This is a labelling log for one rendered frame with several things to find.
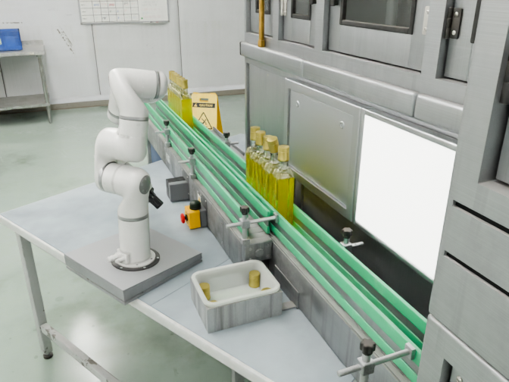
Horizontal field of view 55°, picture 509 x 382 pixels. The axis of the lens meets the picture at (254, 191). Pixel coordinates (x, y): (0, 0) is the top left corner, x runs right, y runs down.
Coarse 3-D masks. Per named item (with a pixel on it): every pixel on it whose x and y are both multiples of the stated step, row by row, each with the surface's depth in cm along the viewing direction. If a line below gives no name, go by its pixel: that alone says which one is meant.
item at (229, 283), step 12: (240, 264) 147; (252, 264) 148; (192, 276) 141; (204, 276) 143; (216, 276) 145; (228, 276) 146; (240, 276) 148; (264, 276) 144; (216, 288) 146; (228, 288) 147; (240, 288) 147; (252, 288) 147; (276, 288) 135; (204, 300) 130; (216, 300) 142; (228, 300) 130; (240, 300) 131
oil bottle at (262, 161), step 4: (260, 160) 161; (264, 160) 159; (268, 160) 159; (260, 164) 161; (264, 164) 159; (260, 168) 162; (260, 172) 162; (260, 176) 163; (260, 180) 163; (260, 184) 164; (260, 188) 165; (260, 192) 165
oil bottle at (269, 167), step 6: (270, 162) 155; (264, 168) 158; (270, 168) 154; (264, 174) 158; (270, 174) 154; (264, 180) 159; (270, 180) 155; (264, 186) 160; (270, 186) 156; (264, 192) 161; (270, 192) 157; (264, 198) 161; (270, 198) 158; (270, 204) 158
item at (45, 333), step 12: (24, 240) 203; (24, 252) 205; (24, 264) 207; (36, 276) 212; (36, 288) 214; (36, 300) 215; (36, 312) 217; (36, 324) 221; (48, 324) 220; (48, 336) 217; (60, 336) 213; (48, 348) 226; (72, 348) 206; (84, 360) 199; (96, 372) 194; (108, 372) 193
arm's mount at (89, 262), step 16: (112, 240) 169; (160, 240) 171; (64, 256) 159; (80, 256) 158; (96, 256) 158; (160, 256) 160; (176, 256) 161; (192, 256) 161; (80, 272) 155; (96, 272) 149; (112, 272) 150; (128, 272) 150; (144, 272) 150; (160, 272) 151; (176, 272) 157; (112, 288) 144; (128, 288) 142; (144, 288) 147
